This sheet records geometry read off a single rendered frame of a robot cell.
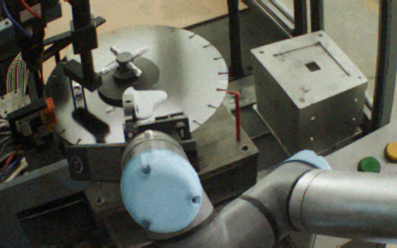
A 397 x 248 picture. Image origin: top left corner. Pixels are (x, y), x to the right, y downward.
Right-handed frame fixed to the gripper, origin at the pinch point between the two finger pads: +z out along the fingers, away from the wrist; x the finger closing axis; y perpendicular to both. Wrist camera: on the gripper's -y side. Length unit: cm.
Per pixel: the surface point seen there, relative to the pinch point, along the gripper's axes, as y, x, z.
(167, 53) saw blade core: 7.7, 8.7, 22.9
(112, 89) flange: -2.5, 5.0, 15.5
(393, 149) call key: 43.7, -10.5, 2.1
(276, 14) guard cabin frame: 36, 13, 57
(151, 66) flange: 4.5, 7.3, 19.0
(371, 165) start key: 37.5, -11.8, 0.1
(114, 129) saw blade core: -2.7, -0.5, 9.2
